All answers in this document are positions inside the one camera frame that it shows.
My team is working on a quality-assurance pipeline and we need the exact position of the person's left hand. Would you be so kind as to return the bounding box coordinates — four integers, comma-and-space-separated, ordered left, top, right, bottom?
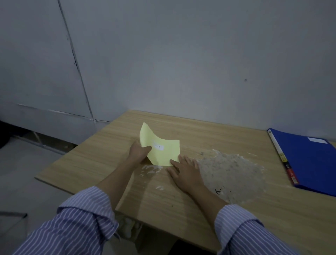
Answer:
128, 141, 152, 164

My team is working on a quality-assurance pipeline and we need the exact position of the person's right hand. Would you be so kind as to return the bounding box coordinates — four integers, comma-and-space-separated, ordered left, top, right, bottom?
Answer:
167, 155, 205, 194

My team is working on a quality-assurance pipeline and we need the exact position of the yellow paper envelope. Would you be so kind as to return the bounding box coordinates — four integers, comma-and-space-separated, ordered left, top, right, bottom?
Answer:
139, 122, 180, 167

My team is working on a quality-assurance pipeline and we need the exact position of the person's right forearm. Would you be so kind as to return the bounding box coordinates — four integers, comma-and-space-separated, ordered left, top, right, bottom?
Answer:
188, 185, 302, 255

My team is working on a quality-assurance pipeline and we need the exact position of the person's left forearm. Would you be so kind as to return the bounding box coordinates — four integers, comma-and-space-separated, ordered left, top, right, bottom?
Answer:
12, 157, 137, 255

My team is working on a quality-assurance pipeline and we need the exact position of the blue file folder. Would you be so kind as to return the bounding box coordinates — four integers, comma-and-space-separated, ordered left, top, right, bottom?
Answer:
267, 128, 336, 197

